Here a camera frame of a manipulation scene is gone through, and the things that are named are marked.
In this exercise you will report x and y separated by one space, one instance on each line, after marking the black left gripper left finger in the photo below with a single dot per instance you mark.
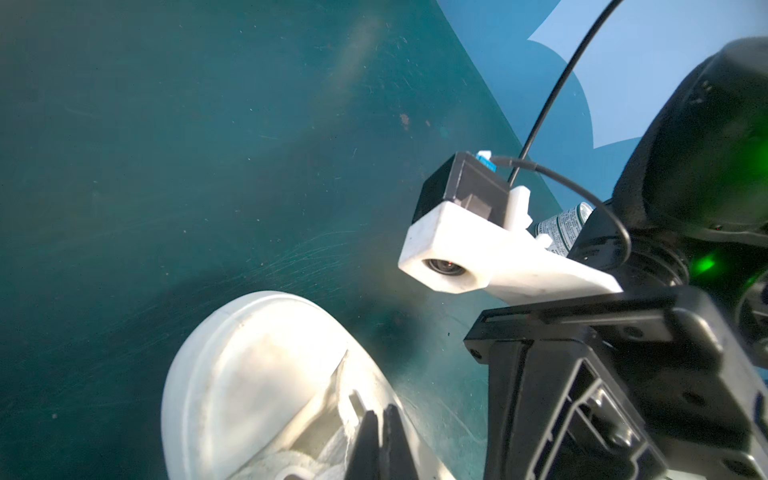
363 461

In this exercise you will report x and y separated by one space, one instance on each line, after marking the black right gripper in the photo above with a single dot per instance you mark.
620 386

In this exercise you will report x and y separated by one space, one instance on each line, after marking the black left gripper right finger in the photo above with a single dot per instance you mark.
396 461

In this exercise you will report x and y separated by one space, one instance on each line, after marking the white canvas sneaker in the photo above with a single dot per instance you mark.
271 369

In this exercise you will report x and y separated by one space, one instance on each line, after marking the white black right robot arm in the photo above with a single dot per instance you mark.
690 208

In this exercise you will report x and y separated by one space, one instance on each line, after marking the round tin can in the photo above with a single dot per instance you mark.
564 228

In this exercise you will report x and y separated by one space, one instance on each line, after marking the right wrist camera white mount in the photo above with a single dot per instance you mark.
472 231

